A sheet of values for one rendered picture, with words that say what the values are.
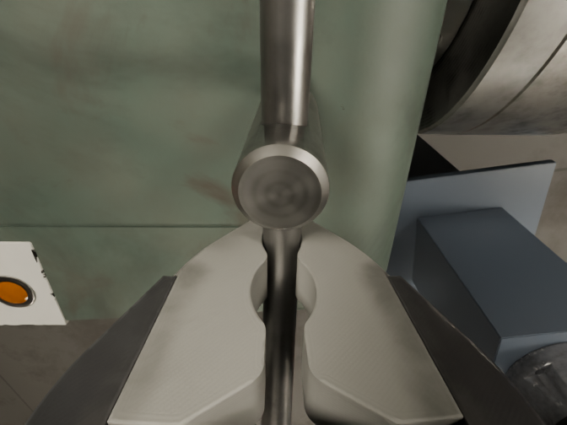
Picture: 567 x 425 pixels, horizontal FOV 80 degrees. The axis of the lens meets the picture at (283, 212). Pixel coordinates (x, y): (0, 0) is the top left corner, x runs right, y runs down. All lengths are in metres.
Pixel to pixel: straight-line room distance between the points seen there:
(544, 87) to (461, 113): 0.05
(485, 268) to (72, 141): 0.69
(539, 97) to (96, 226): 0.31
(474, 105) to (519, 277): 0.51
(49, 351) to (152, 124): 2.59
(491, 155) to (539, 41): 1.57
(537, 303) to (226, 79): 0.63
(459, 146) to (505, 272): 1.05
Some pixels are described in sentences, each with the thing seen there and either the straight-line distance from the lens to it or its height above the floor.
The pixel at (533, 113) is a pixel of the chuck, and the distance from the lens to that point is 0.32.
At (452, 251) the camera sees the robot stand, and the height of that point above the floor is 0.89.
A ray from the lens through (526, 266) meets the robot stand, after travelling 0.78.
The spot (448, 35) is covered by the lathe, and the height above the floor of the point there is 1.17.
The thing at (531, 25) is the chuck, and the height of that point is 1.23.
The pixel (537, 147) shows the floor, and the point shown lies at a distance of 1.93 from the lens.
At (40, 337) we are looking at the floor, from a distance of 2.67.
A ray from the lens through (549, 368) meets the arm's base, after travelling 0.68.
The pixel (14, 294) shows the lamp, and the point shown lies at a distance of 0.30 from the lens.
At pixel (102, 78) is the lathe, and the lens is 0.20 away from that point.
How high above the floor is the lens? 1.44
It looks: 59 degrees down
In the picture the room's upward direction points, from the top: 177 degrees clockwise
